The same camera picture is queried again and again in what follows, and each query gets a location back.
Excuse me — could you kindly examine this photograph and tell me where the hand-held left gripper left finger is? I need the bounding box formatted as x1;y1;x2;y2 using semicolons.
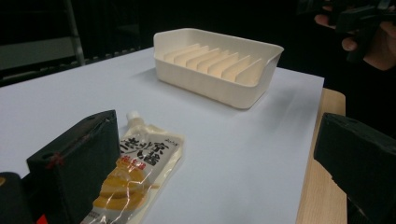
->
25;109;121;224

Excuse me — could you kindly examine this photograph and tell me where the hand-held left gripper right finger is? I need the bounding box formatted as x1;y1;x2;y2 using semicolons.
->
313;112;396;224

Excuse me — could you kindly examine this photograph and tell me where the white spouted sauce pouch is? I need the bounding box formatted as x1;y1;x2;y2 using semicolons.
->
79;110;185;224

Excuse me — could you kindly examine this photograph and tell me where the white plastic divided bin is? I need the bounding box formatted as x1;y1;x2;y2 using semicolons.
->
152;27;285;110

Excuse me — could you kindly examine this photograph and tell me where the metal stand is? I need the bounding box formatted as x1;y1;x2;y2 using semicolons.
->
64;0;86;66

